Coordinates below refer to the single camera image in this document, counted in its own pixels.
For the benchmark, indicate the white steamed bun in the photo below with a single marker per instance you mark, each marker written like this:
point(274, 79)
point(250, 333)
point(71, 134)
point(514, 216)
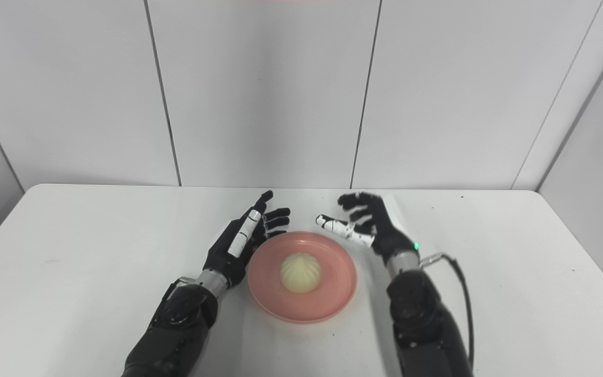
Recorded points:
point(300, 273)

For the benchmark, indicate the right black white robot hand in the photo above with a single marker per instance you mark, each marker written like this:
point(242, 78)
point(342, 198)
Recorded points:
point(375, 225)

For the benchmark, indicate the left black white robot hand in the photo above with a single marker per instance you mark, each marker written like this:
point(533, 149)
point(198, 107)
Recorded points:
point(241, 246)

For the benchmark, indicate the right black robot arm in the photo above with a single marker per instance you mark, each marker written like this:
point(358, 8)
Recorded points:
point(422, 319)

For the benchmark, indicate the pink round plate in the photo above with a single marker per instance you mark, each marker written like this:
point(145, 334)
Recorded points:
point(302, 276)

